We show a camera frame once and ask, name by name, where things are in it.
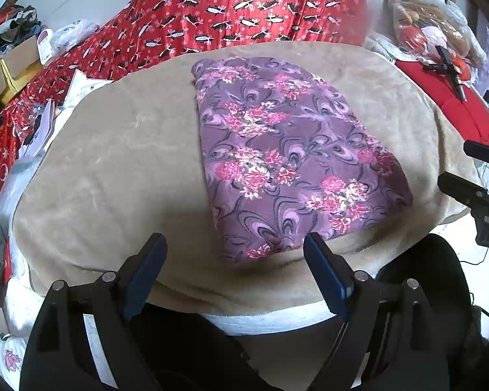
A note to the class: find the black chair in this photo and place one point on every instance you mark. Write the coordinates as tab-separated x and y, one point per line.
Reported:
423	260

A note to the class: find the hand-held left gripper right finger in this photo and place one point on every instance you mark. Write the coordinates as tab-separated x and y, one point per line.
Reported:
328	277

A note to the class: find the cardboard box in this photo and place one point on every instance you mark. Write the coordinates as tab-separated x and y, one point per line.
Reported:
18	65

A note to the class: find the purple floral cloth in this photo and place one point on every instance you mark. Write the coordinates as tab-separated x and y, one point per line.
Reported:
293	150

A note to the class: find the red star-print cloth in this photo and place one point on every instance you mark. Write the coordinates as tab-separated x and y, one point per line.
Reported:
2	163

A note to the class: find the white paper sheets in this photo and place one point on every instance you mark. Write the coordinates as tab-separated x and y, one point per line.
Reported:
81	87

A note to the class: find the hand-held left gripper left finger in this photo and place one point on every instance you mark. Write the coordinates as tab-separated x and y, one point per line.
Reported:
146	277

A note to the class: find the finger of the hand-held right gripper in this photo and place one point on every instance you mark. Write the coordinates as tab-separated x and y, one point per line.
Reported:
468	191
485	150

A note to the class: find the pile of dark clothes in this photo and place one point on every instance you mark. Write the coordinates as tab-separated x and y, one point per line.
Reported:
8	28

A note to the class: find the clear plastic bag of toys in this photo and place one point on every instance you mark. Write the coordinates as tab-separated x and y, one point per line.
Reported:
428	20

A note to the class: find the beige fleece blanket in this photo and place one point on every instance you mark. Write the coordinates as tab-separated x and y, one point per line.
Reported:
114	179

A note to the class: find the red penguin-print blanket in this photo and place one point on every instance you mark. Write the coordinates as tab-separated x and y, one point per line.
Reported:
228	20

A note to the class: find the white printed bag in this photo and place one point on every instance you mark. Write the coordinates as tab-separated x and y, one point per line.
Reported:
10	354

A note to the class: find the white plastic bag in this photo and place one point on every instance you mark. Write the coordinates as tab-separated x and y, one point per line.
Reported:
71	32

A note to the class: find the red cushion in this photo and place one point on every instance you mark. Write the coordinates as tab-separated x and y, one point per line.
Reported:
464	114

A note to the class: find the white bed sheet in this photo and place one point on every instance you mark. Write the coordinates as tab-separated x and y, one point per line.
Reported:
269	319

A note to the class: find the black tripod tool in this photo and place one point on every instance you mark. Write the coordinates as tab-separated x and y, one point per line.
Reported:
450	69

